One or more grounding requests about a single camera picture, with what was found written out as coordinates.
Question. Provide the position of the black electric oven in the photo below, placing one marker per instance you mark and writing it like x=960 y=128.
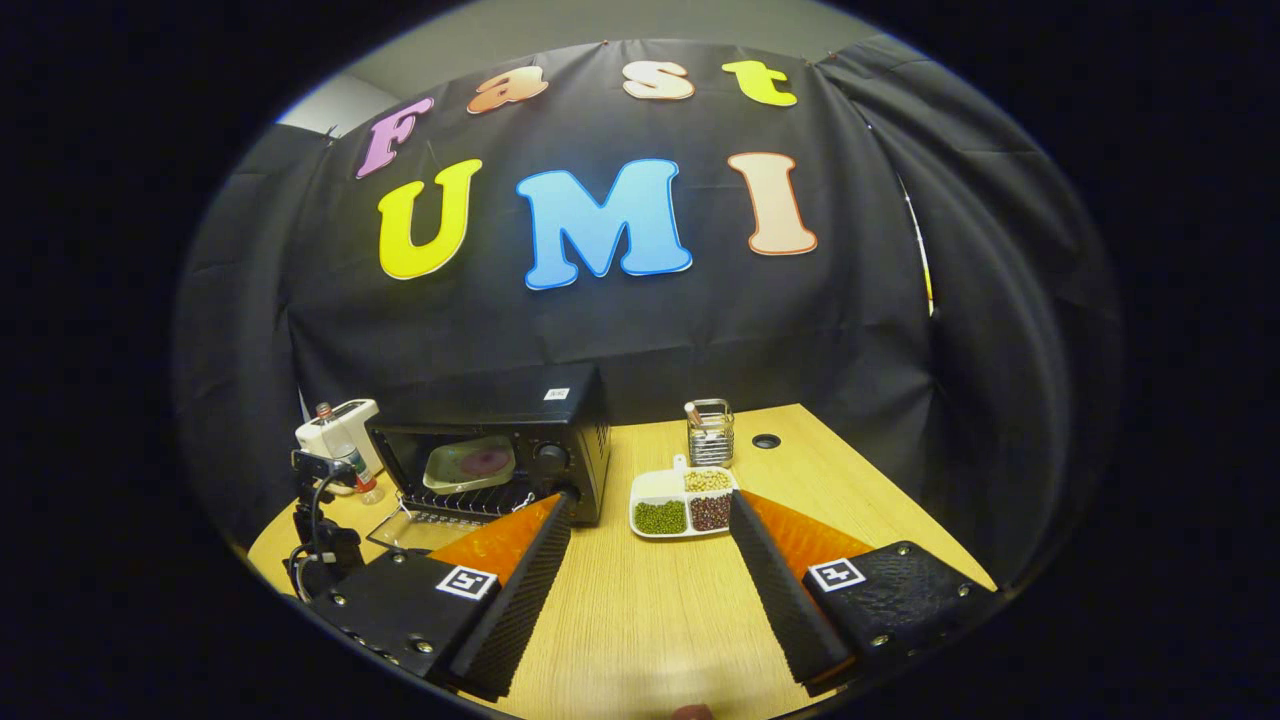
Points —
x=500 y=400

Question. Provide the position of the white divided dish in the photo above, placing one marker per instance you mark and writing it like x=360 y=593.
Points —
x=655 y=488

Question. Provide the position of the pink meat slice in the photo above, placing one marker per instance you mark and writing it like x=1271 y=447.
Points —
x=485 y=462

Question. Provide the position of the metal mesh holder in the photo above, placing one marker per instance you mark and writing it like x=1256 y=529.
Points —
x=712 y=445

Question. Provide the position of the clear plastic bottle red label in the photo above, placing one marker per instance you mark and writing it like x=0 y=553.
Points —
x=352 y=462

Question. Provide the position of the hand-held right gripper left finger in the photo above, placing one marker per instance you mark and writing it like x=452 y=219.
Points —
x=525 y=600

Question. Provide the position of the black backdrop cloth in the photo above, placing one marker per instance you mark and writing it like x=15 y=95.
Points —
x=700 y=330

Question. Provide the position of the pile of green beans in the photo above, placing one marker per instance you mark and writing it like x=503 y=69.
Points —
x=660 y=517

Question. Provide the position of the pile of yellow soybeans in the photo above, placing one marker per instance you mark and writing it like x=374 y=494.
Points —
x=707 y=481

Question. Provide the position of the pile of red beans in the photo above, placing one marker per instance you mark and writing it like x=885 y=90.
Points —
x=710 y=512

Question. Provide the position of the white toaster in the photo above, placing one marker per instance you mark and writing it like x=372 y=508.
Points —
x=362 y=415

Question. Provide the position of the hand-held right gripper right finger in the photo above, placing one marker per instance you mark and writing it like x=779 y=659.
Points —
x=775 y=600

